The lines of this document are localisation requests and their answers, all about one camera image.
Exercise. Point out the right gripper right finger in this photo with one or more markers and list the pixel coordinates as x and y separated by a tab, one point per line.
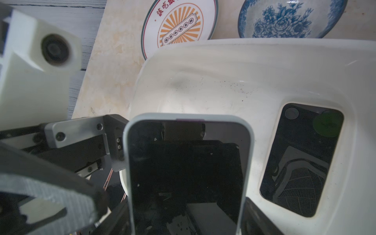
255	222

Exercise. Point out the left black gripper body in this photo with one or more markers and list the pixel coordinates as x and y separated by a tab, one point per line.
62	151

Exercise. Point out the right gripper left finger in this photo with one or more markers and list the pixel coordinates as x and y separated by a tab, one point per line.
117	223

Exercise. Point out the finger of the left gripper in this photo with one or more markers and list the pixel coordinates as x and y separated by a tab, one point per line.
83	204

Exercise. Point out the eleventh phone cream case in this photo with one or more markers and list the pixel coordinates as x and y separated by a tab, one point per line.
186	174

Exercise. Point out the white storage tray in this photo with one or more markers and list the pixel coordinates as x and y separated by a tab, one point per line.
254	79

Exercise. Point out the round plate with red rim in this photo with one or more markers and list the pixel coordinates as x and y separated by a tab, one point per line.
172	22

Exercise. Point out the small blue white dish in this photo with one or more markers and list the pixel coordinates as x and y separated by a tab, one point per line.
289	19

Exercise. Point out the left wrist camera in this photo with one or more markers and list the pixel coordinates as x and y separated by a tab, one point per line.
37	61

